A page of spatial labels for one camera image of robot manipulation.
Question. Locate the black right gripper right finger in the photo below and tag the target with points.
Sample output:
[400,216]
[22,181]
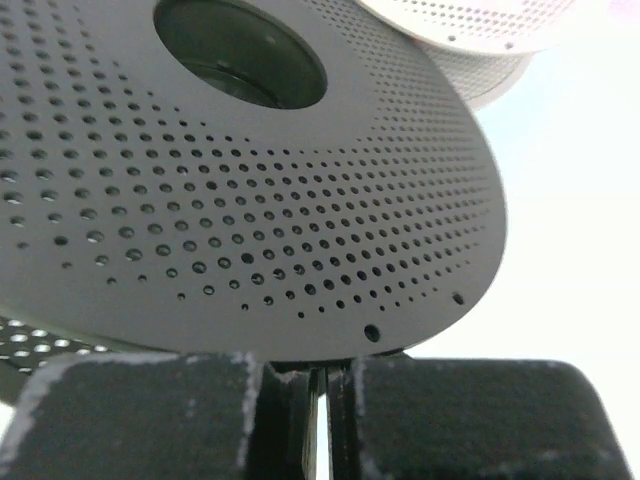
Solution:
[402,418]

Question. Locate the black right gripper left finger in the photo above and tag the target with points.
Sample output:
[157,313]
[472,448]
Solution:
[162,416]

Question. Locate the black filament spool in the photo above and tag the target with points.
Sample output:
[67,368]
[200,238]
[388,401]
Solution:
[292,179]

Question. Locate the white perforated filament spool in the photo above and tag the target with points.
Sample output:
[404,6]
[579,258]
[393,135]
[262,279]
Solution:
[482,47]

